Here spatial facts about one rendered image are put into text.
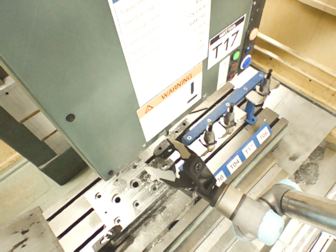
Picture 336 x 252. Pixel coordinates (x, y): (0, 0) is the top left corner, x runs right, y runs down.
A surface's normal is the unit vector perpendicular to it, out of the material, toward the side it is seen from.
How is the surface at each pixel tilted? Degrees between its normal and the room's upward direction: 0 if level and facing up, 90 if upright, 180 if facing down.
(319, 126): 24
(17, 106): 91
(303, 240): 0
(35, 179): 0
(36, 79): 90
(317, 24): 90
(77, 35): 90
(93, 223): 0
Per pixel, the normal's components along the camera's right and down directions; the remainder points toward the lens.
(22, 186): -0.08, -0.54
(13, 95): 0.68, 0.59
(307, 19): -0.73, 0.60
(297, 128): -0.37, -0.24
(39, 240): 0.23, -0.73
